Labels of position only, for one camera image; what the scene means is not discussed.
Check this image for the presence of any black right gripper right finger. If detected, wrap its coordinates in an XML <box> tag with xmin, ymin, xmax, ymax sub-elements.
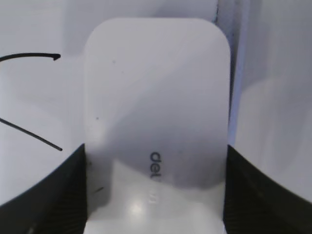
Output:
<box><xmin>223</xmin><ymin>146</ymin><xmax>312</xmax><ymax>234</ymax></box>

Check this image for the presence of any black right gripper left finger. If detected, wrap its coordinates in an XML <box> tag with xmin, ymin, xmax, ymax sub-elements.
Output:
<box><xmin>0</xmin><ymin>144</ymin><xmax>88</xmax><ymax>234</ymax></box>

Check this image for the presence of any white board eraser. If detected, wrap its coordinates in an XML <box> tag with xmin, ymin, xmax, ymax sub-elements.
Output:
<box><xmin>84</xmin><ymin>18</ymin><xmax>230</xmax><ymax>234</ymax></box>

